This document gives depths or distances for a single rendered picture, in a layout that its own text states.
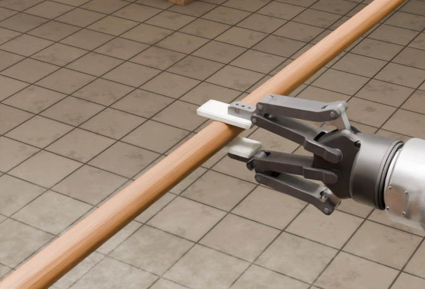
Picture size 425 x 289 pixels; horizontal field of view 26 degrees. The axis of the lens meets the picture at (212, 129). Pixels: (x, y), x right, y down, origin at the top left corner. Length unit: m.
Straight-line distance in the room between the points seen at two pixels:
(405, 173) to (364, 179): 0.05
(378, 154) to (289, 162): 0.12
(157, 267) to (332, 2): 2.36
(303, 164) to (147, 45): 3.28
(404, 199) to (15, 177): 2.48
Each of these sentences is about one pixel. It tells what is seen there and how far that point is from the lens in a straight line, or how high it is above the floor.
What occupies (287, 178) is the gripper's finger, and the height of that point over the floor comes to 1.15.
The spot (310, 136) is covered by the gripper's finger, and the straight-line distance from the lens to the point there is 0.99.
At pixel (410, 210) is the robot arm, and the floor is 1.19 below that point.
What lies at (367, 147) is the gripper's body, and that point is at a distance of 0.95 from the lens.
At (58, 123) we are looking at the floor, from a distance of 3.62.
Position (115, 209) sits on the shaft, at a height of 1.21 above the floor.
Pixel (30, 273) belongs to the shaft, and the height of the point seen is 1.21.
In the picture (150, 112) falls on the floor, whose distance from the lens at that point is 3.66.
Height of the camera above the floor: 1.70
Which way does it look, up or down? 29 degrees down
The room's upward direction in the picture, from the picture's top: straight up
